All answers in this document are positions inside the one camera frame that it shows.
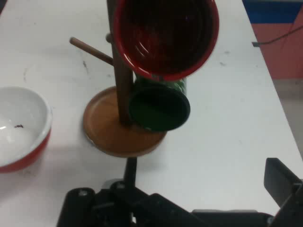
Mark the green mug with white print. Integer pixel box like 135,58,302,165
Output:
128,75,191,132

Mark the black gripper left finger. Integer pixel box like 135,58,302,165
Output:
56,157,204,227

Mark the red enamel mug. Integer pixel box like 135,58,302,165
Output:
113,0,220,81

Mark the red bowl white inside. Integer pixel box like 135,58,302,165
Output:
0,86,53,174

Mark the black cable on floor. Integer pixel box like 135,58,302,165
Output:
259,22,303,45

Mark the brown wooden mug tree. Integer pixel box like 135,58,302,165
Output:
69,0,168,158

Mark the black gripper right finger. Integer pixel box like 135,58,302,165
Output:
264,157,303,227

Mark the blue floor mat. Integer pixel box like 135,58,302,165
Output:
241,0,303,25

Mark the orange floor mat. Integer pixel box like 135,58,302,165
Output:
250,22,303,80

